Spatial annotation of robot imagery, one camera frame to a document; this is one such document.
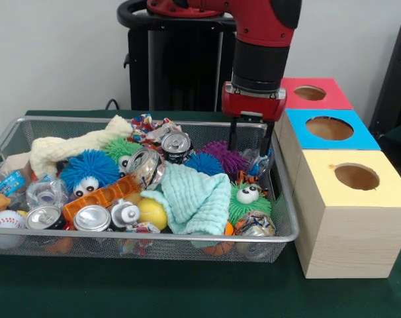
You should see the black drink can silver top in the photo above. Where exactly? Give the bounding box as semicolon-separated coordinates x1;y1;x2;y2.
160;131;194;164

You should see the green spiky toy with eyes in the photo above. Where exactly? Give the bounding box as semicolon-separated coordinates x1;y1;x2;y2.
227;181;273;226

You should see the cream knit cloth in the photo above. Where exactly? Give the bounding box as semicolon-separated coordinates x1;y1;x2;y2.
28;115;134;180

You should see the orange plastic tray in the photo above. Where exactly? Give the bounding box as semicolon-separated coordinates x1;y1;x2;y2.
62;174;142;222

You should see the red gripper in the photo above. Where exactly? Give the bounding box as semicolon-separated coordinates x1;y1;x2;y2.
221;82;287;157

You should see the yellow ball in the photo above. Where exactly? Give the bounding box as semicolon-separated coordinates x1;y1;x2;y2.
136;197;169;231

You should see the dark green table cloth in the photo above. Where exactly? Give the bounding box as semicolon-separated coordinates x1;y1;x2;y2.
0;109;401;318

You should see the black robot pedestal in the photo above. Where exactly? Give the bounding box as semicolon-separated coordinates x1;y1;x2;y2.
116;0;238;113

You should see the blue spiky toy with eyes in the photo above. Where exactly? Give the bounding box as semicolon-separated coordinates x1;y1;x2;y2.
60;148;121;197

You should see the crushed clear bottle blue label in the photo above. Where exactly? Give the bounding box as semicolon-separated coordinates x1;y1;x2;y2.
242;148;275;178

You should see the black upright panel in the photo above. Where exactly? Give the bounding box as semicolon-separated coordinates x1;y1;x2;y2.
368;21;401;133

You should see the mint green cloth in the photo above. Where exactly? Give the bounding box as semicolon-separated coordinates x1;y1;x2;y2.
140;162;233;237

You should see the silver wire mesh bin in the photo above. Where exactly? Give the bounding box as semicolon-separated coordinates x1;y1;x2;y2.
0;115;300;264

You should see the purple spiky ball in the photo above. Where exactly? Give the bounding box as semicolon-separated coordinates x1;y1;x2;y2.
197;140;251;175

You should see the white baseball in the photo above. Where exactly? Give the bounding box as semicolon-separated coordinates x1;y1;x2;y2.
0;210;26;229

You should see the crushed silver can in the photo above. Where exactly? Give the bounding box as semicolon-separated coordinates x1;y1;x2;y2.
125;147;167;193

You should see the wooden box with three holes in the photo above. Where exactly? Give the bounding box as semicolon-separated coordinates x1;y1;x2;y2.
273;77;401;279

